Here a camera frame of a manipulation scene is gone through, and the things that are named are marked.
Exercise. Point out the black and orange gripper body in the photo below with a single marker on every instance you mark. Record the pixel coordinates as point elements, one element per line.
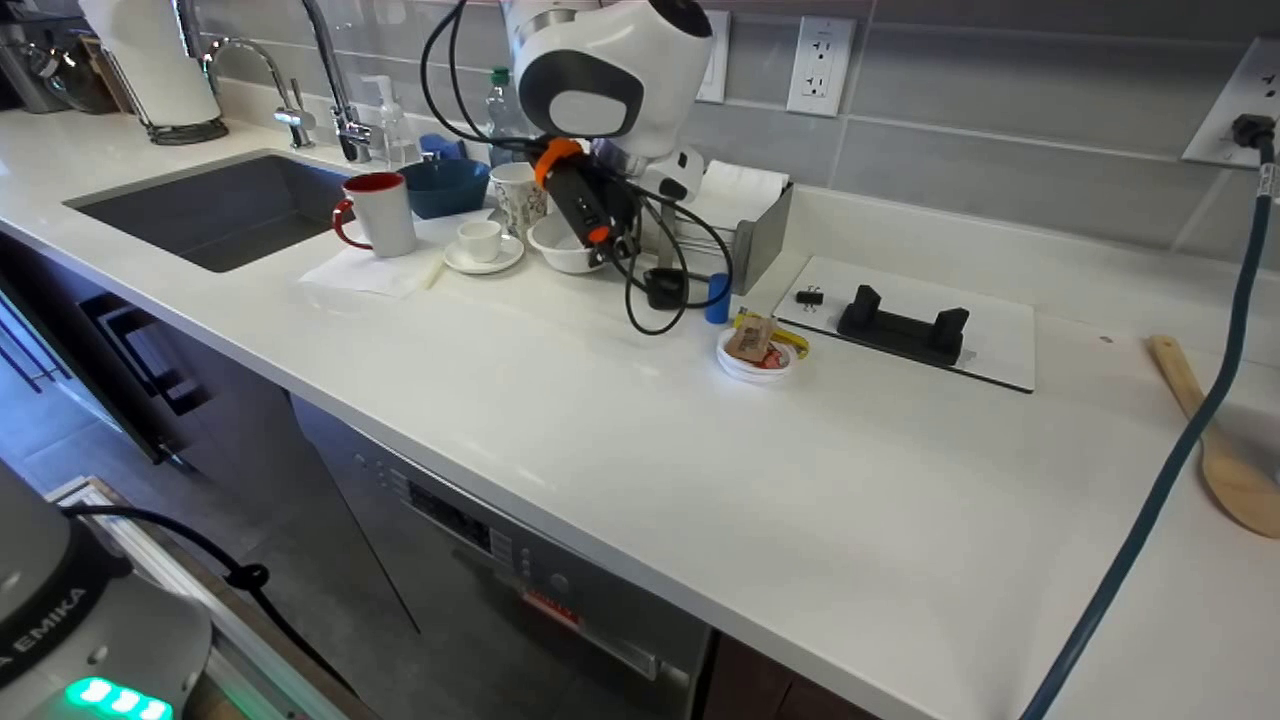
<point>587,203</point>

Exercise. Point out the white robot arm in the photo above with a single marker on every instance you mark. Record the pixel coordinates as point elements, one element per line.
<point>620,44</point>

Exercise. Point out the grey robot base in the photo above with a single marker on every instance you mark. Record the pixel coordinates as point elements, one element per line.
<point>74,624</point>

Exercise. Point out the patterned white mug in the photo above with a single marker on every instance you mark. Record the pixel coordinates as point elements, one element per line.
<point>510,195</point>

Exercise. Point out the white teacup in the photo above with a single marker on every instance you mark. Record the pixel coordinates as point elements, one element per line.
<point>477,239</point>

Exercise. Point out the small black cup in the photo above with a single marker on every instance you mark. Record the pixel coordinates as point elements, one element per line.
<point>667,288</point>

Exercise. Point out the white saucer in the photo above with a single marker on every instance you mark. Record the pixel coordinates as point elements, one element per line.
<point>484,266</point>

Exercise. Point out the clear plastic water bottle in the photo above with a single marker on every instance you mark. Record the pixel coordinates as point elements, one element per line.
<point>497,118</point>

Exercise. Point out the blue dish container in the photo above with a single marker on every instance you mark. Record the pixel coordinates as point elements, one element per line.
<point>446,186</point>

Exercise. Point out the small blue cylinder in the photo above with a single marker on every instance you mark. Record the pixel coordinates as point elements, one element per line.
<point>719,301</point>

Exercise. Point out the grey napkin holder with napkins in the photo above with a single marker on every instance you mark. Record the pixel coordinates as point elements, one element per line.
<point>754,221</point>

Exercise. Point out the red and white mug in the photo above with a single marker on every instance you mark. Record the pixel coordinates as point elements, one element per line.
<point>387,214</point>

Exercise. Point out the clear soap dispenser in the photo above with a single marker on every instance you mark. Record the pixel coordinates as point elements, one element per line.
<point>387,123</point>

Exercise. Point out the brown and yellow food packets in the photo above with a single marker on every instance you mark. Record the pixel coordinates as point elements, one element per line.
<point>754,343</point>

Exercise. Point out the small white dish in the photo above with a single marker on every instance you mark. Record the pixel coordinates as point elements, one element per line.
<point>746,368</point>

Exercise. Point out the small black piece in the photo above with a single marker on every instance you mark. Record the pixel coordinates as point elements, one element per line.
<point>809,297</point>

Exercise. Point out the chrome tall tap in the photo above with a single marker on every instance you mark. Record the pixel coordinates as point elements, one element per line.
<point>343,94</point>

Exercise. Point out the chrome curved faucet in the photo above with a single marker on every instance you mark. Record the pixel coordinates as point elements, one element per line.
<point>266,72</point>

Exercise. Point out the dark kitchen sink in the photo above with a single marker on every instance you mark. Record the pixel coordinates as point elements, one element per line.
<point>222,206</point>

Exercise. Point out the stainless steel dishwasher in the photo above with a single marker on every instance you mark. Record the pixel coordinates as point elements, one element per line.
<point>534,595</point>

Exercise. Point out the white flat board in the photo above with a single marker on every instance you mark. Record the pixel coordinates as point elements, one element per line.
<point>992,339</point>

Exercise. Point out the white kettle appliance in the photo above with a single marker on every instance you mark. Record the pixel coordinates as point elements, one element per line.
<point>159,67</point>

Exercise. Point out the white outlet plate with plug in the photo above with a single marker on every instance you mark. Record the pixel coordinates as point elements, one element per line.
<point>1226,115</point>

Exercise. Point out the wooden spoon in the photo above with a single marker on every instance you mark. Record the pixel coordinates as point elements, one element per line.
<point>1226,463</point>

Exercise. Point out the white light switch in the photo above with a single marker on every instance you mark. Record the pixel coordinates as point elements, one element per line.
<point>721,60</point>

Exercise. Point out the white wall outlet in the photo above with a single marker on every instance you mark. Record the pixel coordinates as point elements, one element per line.
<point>822,67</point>

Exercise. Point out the black bracket object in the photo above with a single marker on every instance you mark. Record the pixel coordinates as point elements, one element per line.
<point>902,329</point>

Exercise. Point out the black wall plug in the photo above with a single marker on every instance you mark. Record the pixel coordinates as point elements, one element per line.
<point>1255,131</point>

